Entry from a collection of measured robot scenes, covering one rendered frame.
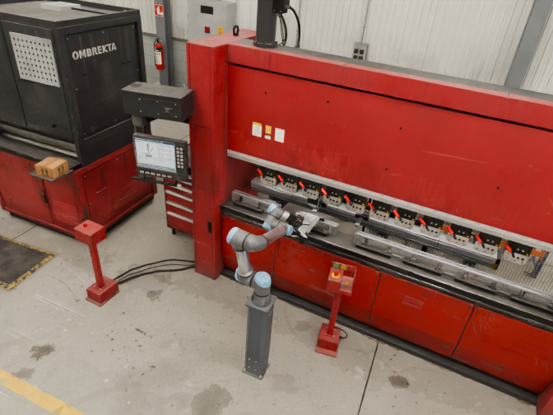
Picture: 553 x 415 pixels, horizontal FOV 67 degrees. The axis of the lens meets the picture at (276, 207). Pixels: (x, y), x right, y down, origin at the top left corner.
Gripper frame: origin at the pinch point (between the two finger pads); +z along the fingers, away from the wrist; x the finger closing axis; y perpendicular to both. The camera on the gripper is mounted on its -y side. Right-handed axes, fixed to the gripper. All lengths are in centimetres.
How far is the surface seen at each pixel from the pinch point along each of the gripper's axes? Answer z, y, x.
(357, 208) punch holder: 31, 14, 39
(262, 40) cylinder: -100, 69, 86
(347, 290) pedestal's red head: 54, -25, -9
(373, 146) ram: 9, 63, 47
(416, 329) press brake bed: 129, -34, -2
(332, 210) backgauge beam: 27, -24, 69
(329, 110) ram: -31, 63, 59
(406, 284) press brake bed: 95, -4, 9
